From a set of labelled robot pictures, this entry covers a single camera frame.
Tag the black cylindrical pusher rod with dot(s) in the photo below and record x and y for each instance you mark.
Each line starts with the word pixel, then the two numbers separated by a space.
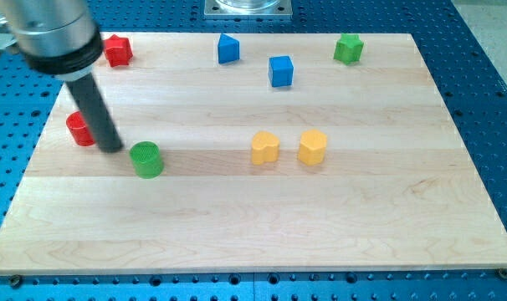
pixel 88 98

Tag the green cylinder block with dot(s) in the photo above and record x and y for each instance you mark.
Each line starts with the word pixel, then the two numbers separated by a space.
pixel 146 159

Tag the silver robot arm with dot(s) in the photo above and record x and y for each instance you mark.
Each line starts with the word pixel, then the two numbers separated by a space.
pixel 61 38

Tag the red cylinder block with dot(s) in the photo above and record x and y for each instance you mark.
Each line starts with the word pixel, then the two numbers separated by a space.
pixel 79 129

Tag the red star block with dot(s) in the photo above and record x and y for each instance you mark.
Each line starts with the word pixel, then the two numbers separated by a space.
pixel 117 51

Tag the blue triangle block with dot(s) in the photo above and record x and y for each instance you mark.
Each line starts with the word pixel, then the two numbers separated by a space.
pixel 228 49

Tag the yellow heart block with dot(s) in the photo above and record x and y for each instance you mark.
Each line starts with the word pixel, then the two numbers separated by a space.
pixel 264 148

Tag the blue cube block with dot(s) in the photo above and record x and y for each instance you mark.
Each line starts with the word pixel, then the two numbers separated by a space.
pixel 281 71

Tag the light wooden board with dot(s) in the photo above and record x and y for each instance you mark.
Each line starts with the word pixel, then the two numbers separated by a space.
pixel 397 189

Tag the yellow hexagon block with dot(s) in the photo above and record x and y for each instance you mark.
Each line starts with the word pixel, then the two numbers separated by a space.
pixel 312 147

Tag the green star block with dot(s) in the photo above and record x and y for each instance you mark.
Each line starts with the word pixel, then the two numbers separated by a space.
pixel 348 48

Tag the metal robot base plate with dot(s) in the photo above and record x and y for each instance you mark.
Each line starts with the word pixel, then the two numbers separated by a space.
pixel 247 9

